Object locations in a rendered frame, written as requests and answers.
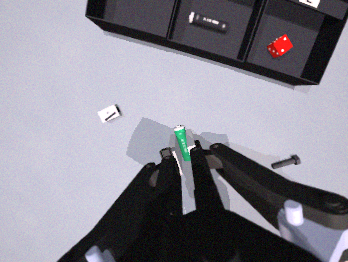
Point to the black three-compartment bin rack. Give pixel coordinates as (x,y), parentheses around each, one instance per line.
(314,35)

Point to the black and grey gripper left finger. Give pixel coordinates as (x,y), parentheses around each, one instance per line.
(126,219)

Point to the grey metal bolt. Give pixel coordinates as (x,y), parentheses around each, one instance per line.
(293,160)

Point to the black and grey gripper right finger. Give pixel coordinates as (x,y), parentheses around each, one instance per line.
(311,218)

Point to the black aaa battery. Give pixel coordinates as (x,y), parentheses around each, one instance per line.
(209,22)

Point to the green aa battery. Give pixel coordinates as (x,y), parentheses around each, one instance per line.
(181,138)

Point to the red die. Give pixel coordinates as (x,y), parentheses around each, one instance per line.
(279,46)

